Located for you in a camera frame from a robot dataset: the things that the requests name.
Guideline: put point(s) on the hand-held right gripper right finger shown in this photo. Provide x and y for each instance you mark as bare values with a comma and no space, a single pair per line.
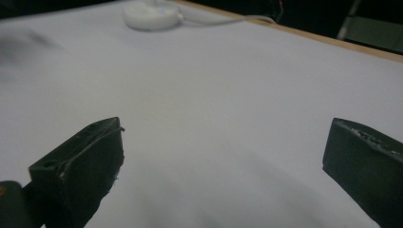
367,164

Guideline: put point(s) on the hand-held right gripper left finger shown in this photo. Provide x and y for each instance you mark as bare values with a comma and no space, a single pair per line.
82,167

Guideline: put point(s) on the metal stand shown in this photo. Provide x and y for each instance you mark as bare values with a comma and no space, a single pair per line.
369,30

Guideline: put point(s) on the white round device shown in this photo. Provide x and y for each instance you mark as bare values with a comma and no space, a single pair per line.
152,16

